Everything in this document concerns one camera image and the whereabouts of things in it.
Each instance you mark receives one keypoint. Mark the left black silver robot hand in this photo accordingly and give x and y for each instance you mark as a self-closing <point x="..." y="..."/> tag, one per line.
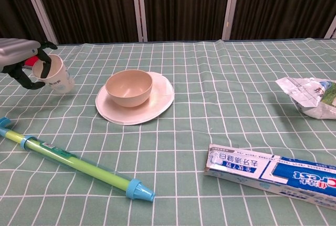
<point x="15" y="51"/>

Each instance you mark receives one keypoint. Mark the white printed paper cup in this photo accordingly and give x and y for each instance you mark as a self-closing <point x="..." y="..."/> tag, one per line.
<point x="59" y="76"/>

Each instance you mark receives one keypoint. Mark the green blue water squirter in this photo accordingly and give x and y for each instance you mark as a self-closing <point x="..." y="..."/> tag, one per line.
<point x="78" y="163"/>

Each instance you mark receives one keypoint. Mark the red ink stamp pad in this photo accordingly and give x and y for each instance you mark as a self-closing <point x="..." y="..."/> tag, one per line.
<point x="31" y="61"/>

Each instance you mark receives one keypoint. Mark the blue white toothpaste box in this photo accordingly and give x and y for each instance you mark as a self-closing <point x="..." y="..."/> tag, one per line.
<point x="273" y="173"/>

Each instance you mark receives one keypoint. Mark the white partition frame post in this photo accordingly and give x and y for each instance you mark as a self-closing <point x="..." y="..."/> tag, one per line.
<point x="39" y="8"/>
<point x="331" y="30"/>
<point x="139" y="5"/>
<point x="230" y="8"/>

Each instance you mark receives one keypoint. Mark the crumpled white snack bag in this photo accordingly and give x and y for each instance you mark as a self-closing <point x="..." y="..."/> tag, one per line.
<point x="312" y="100"/>

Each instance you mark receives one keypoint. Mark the green checkered tablecloth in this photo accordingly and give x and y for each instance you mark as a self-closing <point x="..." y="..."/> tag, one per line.
<point x="199" y="84"/>

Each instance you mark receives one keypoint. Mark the white paper plate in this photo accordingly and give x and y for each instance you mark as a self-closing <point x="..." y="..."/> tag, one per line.
<point x="160" y="97"/>

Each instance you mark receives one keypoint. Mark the beige plastic bowl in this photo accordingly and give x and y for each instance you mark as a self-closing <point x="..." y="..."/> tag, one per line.
<point x="128" y="89"/>

